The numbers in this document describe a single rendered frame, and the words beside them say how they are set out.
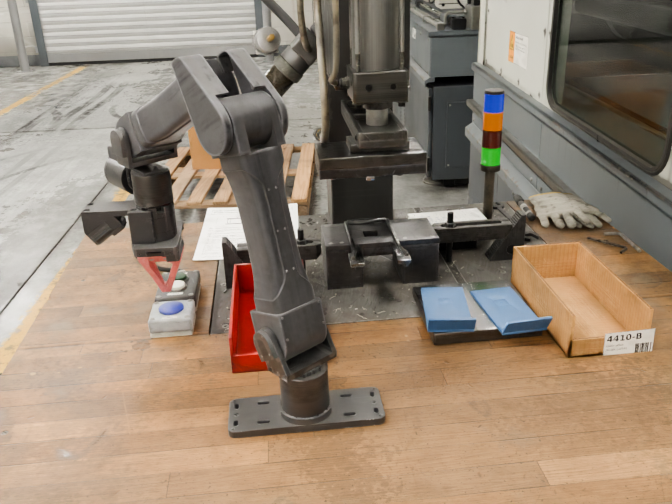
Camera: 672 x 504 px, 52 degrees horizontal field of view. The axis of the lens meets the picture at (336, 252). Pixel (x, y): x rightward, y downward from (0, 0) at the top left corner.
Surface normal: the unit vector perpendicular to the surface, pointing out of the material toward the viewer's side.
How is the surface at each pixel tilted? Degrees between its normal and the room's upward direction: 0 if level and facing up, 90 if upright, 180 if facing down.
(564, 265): 90
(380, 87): 90
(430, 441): 0
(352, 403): 0
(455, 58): 90
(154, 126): 89
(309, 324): 76
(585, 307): 0
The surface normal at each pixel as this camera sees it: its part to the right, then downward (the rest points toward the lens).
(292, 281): 0.65, 0.04
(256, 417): -0.04, -0.91
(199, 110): -0.73, 0.30
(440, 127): 0.04, 0.40
